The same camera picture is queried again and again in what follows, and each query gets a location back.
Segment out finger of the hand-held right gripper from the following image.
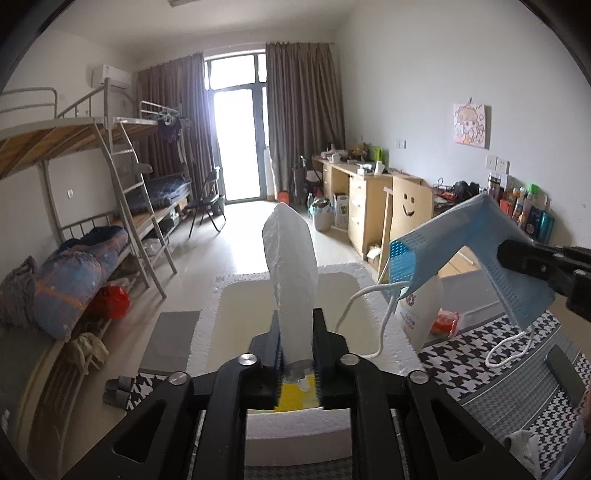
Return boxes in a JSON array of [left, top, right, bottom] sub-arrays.
[[497, 239, 591, 296]]

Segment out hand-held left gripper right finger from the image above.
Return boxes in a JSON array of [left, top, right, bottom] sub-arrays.
[[315, 308, 529, 480]]

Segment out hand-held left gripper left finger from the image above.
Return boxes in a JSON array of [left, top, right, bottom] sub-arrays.
[[60, 310, 283, 480]]

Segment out white foam box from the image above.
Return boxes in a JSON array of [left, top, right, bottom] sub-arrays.
[[186, 262, 426, 468]]

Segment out blue face mask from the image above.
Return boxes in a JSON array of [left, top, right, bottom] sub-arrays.
[[335, 193, 557, 370]]

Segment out white plastic bag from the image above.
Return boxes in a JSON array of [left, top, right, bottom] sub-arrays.
[[262, 202, 320, 384]]

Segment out row of toiletry bottles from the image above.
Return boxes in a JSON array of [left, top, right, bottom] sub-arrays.
[[486, 171, 556, 244]]

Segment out black smartphone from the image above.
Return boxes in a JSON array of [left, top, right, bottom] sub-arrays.
[[547, 346, 587, 408]]

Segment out black headphones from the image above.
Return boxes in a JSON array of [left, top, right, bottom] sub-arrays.
[[452, 181, 481, 202]]

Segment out red snack packet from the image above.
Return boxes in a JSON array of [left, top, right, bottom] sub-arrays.
[[431, 309, 461, 336]]

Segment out white pump bottle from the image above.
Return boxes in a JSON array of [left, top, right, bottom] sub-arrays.
[[398, 272, 445, 356]]

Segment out wooden smiley face chair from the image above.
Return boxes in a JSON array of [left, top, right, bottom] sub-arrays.
[[382, 175, 435, 278]]

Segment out houndstooth tablecloth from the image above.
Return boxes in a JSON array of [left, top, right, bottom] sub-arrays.
[[124, 270, 591, 480]]

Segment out white bucket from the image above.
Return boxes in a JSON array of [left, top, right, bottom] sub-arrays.
[[311, 198, 336, 232]]

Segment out white green carton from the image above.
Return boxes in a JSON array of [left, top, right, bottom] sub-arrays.
[[333, 193, 351, 230]]

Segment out wooden desk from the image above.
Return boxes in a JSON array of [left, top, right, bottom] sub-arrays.
[[311, 154, 570, 278]]

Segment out red plastic bag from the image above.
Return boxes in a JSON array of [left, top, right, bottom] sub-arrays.
[[96, 285, 131, 320]]

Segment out black folding chair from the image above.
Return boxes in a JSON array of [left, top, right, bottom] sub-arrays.
[[187, 166, 227, 239]]

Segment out beige cloth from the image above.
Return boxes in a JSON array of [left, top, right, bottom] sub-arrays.
[[69, 332, 110, 373]]

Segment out dark blue bedding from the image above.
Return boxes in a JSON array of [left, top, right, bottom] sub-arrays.
[[124, 178, 193, 214]]

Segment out metal bunk bed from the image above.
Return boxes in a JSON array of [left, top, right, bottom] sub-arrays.
[[113, 102, 195, 237], [0, 78, 172, 356]]

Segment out blue orange quilt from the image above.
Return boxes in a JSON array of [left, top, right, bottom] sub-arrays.
[[34, 226, 130, 341]]

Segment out glass balcony door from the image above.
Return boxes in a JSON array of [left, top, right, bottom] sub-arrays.
[[203, 53, 273, 202]]

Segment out brown curtain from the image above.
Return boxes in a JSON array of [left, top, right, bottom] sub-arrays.
[[137, 53, 218, 205], [265, 41, 346, 205]]

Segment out hanging dark clothes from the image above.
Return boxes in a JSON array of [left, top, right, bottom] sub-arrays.
[[156, 117, 184, 145]]

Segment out grey patterned bundle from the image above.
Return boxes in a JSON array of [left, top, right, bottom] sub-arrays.
[[0, 256, 41, 329]]

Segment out white air conditioner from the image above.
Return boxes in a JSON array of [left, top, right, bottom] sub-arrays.
[[91, 65, 132, 90]]

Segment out cartoon wall poster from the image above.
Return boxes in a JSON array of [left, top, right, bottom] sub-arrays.
[[452, 102, 491, 150]]

